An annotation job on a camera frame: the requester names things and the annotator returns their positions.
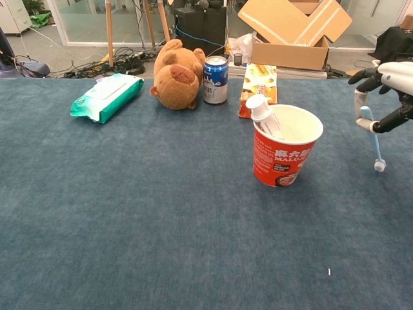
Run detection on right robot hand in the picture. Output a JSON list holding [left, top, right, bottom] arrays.
[[347, 67, 413, 134]]

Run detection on light blue toothbrush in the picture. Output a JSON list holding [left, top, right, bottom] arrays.
[[359, 105, 387, 173]]

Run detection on white toothpaste tube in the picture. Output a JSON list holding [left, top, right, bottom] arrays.
[[245, 94, 287, 140]]

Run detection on red paper noodle cup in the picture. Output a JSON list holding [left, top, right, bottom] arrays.
[[252, 103, 324, 187]]

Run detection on open cardboard box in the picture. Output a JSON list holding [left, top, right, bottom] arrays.
[[237, 0, 353, 71]]

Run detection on orange biscuit box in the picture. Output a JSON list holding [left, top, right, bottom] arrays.
[[237, 63, 278, 119]]

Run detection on black stand base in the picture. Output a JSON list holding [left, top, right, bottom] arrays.
[[325, 64, 348, 79]]

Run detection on black cloth cover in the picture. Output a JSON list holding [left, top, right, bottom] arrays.
[[376, 26, 413, 64]]

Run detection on aluminium profile rails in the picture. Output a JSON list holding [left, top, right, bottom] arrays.
[[276, 67, 328, 80]]

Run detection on white plastic bag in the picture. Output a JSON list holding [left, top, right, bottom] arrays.
[[227, 33, 254, 64]]

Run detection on blue white drink can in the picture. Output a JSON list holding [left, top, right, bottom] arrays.
[[203, 55, 229, 105]]

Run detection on black cabinet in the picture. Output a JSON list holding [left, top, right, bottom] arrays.
[[174, 6, 227, 57]]

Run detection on brown plush capybara toy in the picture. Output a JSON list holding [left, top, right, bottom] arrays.
[[149, 39, 207, 111]]

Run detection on wooden easel leg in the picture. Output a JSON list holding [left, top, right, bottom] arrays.
[[105, 0, 115, 68], [157, 0, 171, 43], [143, 0, 157, 48]]

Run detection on blue table cloth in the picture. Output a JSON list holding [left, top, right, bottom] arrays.
[[0, 77, 413, 310]]

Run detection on green wet wipes pack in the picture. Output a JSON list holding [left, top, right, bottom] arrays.
[[70, 72, 145, 125]]

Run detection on dark blue seat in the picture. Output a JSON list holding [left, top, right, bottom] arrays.
[[0, 27, 51, 78]]

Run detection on green bag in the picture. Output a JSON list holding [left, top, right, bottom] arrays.
[[29, 11, 52, 29]]

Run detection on green potted plant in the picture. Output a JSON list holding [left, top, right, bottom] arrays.
[[22, 0, 46, 16]]

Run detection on white cabinet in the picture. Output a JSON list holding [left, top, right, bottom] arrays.
[[0, 0, 33, 34]]

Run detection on blue cable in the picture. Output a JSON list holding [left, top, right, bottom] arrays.
[[175, 25, 225, 49]]

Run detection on black cable pile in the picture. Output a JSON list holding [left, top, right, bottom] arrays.
[[63, 46, 156, 79]]

